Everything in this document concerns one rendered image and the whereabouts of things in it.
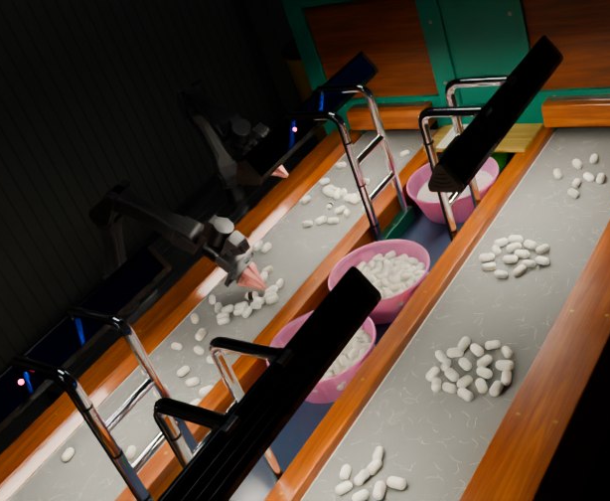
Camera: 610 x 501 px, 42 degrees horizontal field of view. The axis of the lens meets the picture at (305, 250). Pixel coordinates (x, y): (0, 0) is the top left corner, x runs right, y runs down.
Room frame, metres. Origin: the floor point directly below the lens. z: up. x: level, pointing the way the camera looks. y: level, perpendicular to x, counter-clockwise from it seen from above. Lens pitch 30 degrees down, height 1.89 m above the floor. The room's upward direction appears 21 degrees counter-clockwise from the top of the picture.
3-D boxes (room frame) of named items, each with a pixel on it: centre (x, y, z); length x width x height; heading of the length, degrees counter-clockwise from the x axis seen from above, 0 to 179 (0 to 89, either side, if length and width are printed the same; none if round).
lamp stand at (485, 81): (1.73, -0.48, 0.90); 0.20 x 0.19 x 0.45; 134
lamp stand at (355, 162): (2.02, -0.20, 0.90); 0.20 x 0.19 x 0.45; 134
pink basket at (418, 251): (1.69, -0.15, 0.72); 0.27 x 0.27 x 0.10
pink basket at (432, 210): (2.00, -0.47, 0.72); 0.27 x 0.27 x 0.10
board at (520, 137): (2.15, -0.62, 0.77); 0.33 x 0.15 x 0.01; 44
